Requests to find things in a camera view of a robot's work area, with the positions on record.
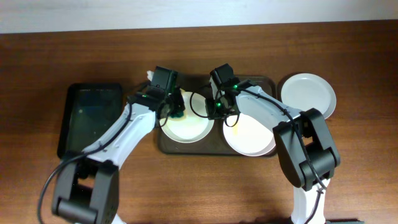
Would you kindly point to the pale blue plate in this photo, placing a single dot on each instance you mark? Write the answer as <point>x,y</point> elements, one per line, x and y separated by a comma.
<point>305,91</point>

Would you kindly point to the black water tray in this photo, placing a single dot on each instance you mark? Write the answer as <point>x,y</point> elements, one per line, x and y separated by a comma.
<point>90,110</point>

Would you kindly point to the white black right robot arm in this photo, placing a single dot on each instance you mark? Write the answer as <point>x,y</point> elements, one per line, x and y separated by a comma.
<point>306,150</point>

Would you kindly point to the green yellow sponge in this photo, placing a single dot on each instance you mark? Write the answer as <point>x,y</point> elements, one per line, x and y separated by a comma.
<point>177,115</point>

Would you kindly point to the pink plate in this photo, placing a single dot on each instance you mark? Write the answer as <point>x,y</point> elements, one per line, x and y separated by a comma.
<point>247,136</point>

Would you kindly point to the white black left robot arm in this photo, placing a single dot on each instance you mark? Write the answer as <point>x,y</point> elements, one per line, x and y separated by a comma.
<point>87,186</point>

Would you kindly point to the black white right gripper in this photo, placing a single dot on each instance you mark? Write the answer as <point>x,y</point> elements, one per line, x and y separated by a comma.
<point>210,104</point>

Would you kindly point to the cream yellow plate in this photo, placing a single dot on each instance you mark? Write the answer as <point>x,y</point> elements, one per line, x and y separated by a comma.
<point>189,128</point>

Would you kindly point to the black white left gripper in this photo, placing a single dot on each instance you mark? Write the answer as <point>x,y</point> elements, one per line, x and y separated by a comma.
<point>175,107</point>

